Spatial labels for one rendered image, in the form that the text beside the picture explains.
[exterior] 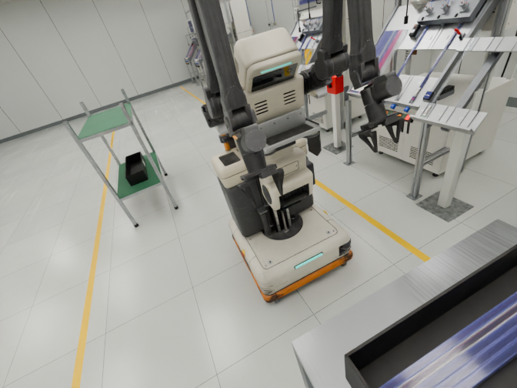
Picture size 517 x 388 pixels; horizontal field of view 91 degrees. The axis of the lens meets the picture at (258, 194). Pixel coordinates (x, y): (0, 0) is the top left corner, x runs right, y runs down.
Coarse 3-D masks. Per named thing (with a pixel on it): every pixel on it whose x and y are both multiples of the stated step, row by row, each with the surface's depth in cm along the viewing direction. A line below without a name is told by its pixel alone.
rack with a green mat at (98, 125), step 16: (112, 112) 254; (128, 112) 237; (96, 128) 216; (112, 128) 204; (80, 144) 200; (144, 144) 220; (160, 176) 239; (112, 192) 227; (128, 192) 238; (176, 208) 260
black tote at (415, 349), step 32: (512, 256) 56; (448, 288) 51; (480, 288) 58; (512, 288) 57; (416, 320) 51; (448, 320) 55; (352, 352) 45; (384, 352) 52; (416, 352) 52; (352, 384) 48; (480, 384) 46; (512, 384) 45
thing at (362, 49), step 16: (352, 0) 70; (368, 0) 69; (352, 16) 72; (368, 16) 71; (352, 32) 75; (368, 32) 73; (352, 48) 77; (368, 48) 75; (352, 64) 79; (368, 64) 78; (368, 80) 80
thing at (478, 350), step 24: (504, 312) 51; (456, 336) 49; (480, 336) 49; (504, 336) 48; (432, 360) 47; (456, 360) 46; (480, 360) 46; (504, 360) 45; (384, 384) 46; (408, 384) 45; (432, 384) 45; (456, 384) 44
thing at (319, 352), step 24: (480, 240) 70; (504, 240) 68; (432, 264) 67; (456, 264) 66; (480, 264) 64; (384, 288) 65; (408, 288) 64; (432, 288) 62; (360, 312) 62; (384, 312) 60; (408, 312) 59; (312, 336) 60; (336, 336) 58; (360, 336) 57; (312, 360) 56; (336, 360) 55; (312, 384) 53; (336, 384) 51
